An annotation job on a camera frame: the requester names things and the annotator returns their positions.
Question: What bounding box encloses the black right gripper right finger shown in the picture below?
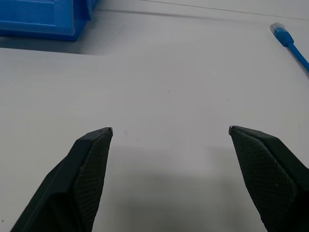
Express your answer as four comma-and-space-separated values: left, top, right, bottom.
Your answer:
228, 125, 309, 232

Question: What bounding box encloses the blue Ethernet cable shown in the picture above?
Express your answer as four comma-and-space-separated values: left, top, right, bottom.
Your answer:
268, 22, 309, 73

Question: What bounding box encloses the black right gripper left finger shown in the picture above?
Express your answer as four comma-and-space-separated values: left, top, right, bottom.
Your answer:
9, 127, 113, 232

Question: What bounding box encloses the blue plastic storage bin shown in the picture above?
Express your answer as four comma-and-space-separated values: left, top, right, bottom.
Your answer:
0, 0, 94, 42

